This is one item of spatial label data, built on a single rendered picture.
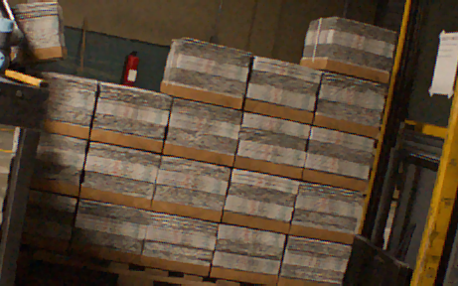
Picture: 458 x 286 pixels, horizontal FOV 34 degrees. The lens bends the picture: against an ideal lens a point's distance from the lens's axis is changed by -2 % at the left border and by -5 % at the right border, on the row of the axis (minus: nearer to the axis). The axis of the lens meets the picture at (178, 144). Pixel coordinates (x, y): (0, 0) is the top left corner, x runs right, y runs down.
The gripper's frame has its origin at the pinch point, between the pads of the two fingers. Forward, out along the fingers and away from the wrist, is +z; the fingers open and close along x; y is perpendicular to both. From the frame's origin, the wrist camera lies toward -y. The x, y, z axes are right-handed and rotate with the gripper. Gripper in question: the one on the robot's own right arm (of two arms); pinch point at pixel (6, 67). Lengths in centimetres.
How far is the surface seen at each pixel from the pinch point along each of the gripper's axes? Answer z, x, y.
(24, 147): -85, -13, -24
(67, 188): -5, -18, -50
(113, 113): -3.6, -39.9, -22.9
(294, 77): -2, -113, -17
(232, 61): -3, -89, -7
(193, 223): -3, -66, -70
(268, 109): -3, -101, -28
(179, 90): -4, -66, -17
